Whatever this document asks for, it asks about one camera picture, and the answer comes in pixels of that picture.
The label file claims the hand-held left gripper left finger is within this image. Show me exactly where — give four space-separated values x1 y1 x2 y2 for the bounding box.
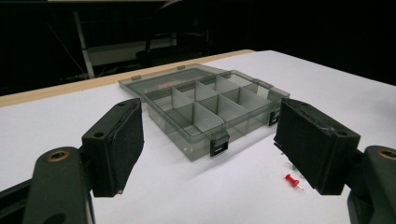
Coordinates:
81 98 146 198

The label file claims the red push pin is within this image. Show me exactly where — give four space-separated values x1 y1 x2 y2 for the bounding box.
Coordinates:
285 174 304 191

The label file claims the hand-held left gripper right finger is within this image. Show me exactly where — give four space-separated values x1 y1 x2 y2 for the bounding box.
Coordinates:
273 97 362 196

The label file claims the white table cover sheet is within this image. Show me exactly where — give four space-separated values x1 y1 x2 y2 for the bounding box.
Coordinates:
0 49 396 224

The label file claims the wooden table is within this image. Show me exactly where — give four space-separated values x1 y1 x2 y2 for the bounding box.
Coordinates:
0 49 256 108

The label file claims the transparent grey compartment box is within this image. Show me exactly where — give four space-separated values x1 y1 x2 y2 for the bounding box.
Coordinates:
119 63 291 162

